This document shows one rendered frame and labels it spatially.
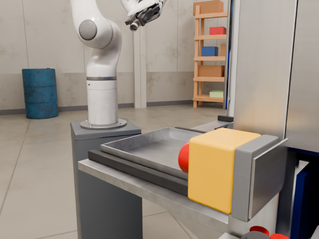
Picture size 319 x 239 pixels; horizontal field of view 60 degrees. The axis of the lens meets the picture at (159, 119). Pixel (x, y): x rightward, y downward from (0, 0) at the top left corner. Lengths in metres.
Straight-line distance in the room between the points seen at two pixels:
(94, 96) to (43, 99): 4.97
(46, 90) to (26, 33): 1.44
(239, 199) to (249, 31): 0.19
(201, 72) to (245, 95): 6.79
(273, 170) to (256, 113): 0.08
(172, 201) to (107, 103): 0.68
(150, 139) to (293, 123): 0.52
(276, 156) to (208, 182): 0.08
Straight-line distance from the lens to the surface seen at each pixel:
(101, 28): 1.04
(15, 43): 6.85
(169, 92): 7.44
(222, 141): 0.29
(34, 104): 6.09
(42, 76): 6.01
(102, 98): 1.09
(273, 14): 0.35
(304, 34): 0.34
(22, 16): 6.89
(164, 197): 0.50
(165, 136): 0.85
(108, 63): 1.10
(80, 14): 1.09
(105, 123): 1.11
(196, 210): 0.47
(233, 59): 1.46
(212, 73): 7.05
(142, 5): 0.92
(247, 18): 0.36
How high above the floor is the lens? 1.11
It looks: 11 degrees down
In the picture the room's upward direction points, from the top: straight up
